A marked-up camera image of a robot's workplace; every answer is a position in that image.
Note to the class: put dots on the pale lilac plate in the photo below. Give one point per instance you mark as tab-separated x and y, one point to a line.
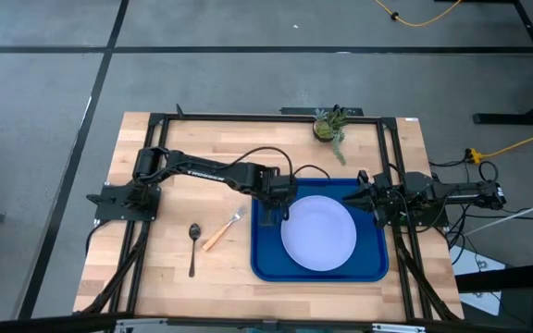
317	233

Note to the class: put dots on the white sheet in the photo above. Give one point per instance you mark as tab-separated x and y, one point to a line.
467	266

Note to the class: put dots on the small potted succulent plant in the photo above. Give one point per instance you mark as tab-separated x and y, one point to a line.
324	129

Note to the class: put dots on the blue plastic tray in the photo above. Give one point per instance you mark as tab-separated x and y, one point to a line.
368	259

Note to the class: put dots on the black beam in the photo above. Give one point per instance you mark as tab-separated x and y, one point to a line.
507	277

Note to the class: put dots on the black aluminium table frame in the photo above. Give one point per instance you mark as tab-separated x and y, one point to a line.
271	118

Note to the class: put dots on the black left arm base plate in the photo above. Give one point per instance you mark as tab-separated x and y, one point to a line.
109	208

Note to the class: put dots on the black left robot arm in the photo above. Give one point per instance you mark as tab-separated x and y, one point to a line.
202	167

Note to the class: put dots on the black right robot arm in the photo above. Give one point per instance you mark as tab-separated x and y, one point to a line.
461	189

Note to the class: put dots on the dark metal spoon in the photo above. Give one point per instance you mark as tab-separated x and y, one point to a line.
194	230

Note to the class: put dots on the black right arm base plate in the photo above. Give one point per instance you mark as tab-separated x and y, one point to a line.
438	222

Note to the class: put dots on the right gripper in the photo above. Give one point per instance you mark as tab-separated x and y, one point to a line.
387	199

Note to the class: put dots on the black metal stand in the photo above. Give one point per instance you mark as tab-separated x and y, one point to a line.
516	118

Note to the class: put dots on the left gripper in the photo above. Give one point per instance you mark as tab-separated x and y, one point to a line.
281	189

